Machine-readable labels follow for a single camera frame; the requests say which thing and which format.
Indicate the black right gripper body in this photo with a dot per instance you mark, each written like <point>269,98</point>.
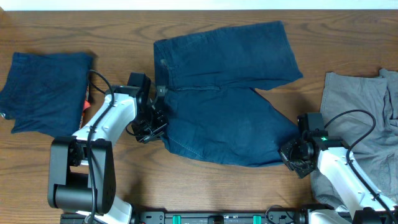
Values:
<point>292,153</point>

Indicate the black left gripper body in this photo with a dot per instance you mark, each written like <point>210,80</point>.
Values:
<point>154,123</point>

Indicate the dark blue denim shorts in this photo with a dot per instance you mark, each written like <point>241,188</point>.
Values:
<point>210,85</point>

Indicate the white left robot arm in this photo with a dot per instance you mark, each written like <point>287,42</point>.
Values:
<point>82,176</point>

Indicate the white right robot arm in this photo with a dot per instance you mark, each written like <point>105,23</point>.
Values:
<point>330,155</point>

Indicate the red printed package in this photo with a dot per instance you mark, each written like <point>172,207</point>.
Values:
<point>84,109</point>

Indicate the grey button shirt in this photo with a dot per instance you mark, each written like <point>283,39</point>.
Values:
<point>363,112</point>

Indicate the folded navy blue garment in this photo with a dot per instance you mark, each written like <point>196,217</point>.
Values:
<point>46,93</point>

